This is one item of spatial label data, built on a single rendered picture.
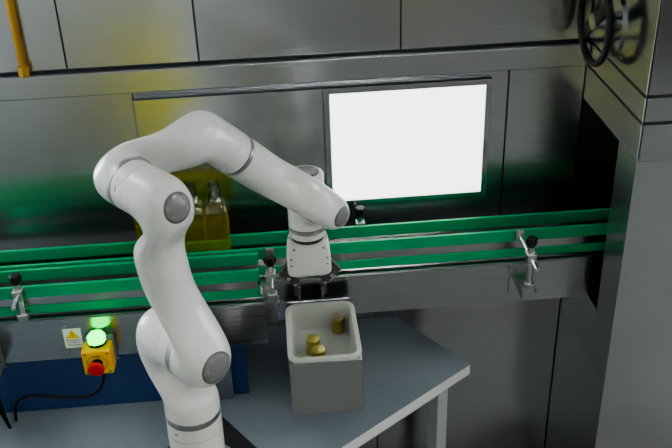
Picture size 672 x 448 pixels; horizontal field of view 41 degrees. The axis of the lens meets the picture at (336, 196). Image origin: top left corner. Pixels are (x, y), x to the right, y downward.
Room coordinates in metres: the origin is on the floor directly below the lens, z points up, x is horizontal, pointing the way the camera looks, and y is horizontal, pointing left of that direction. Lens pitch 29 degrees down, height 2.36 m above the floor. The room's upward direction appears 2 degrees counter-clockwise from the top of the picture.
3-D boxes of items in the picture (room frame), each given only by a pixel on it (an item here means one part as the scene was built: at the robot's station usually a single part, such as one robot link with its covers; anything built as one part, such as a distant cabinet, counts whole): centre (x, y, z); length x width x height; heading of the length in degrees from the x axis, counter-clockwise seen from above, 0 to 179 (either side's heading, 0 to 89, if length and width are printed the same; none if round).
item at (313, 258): (1.76, 0.07, 1.23); 0.10 x 0.07 x 0.11; 95
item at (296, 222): (1.76, 0.06, 1.38); 0.09 x 0.08 x 0.13; 45
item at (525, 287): (1.90, -0.47, 1.07); 0.17 x 0.05 x 0.23; 4
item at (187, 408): (1.53, 0.35, 1.12); 0.19 x 0.12 x 0.24; 45
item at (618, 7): (2.06, -0.64, 1.66); 0.21 x 0.05 x 0.21; 4
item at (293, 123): (2.12, 0.04, 1.32); 0.90 x 0.03 x 0.34; 94
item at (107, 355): (1.76, 0.59, 0.96); 0.07 x 0.07 x 0.07; 4
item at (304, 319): (1.76, 0.04, 0.97); 0.22 x 0.17 x 0.09; 4
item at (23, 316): (1.77, 0.76, 1.11); 0.07 x 0.04 x 0.13; 4
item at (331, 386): (1.79, 0.05, 0.92); 0.27 x 0.17 x 0.15; 4
